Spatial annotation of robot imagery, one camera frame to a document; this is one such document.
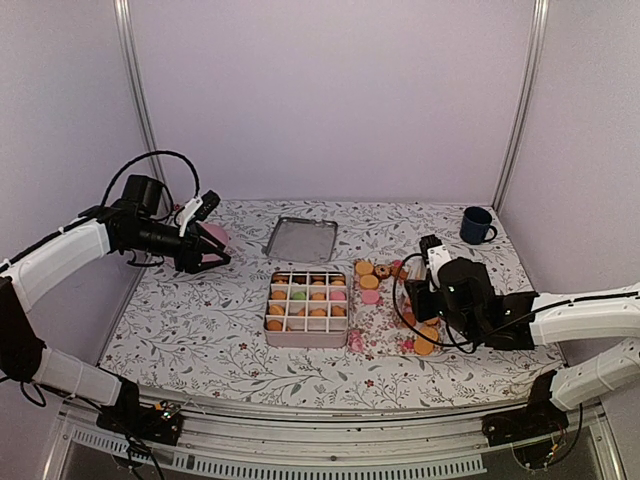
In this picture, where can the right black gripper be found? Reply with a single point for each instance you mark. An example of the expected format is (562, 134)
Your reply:
(418, 297)

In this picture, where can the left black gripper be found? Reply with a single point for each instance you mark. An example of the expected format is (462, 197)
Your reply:
(190, 254)

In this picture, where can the metal tin lid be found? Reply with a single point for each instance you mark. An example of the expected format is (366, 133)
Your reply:
(302, 240)

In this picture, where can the metal divided cookie tin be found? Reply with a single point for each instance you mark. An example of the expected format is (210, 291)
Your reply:
(315, 323)

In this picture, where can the metal tongs white handle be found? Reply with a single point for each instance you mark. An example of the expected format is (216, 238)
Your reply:
(416, 269)

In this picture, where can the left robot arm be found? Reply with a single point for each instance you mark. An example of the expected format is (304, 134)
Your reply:
(129, 224)

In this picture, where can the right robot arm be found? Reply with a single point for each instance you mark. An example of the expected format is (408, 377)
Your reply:
(459, 293)

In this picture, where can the pink plate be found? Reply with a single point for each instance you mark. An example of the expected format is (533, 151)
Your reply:
(217, 238)

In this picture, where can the floral cookie tray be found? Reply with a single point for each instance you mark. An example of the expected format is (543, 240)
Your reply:
(378, 327)

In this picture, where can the chocolate donut cookie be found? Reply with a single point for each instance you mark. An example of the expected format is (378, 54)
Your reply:
(383, 272)

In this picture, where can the floral tablecloth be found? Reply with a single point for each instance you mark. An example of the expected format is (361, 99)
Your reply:
(202, 334)

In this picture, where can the dark blue mug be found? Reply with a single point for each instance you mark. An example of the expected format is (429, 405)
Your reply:
(476, 226)

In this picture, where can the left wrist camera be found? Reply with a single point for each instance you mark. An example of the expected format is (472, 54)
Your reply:
(195, 210)

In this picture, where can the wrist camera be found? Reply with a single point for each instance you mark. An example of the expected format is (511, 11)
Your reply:
(435, 255)
(195, 210)

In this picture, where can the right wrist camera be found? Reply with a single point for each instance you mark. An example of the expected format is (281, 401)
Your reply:
(435, 255)

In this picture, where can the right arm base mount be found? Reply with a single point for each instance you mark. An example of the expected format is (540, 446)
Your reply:
(535, 431)

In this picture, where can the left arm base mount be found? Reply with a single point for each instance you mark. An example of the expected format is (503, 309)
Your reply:
(141, 422)

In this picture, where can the front aluminium rail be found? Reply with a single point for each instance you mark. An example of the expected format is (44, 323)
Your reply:
(227, 439)

